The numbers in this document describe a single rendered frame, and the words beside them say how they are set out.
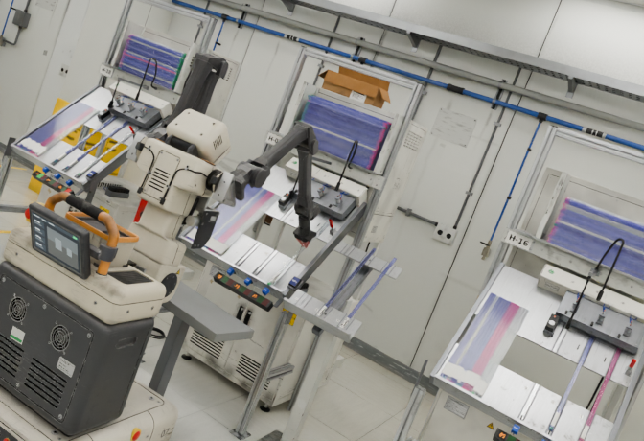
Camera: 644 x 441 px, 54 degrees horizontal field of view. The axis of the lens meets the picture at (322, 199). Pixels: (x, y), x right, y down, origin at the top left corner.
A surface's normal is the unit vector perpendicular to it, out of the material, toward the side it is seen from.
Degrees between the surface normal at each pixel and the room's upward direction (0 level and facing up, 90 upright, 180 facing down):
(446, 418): 90
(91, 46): 90
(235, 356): 90
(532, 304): 44
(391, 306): 90
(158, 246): 82
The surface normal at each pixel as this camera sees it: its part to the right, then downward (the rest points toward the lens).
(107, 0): -0.45, -0.07
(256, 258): -0.07, -0.71
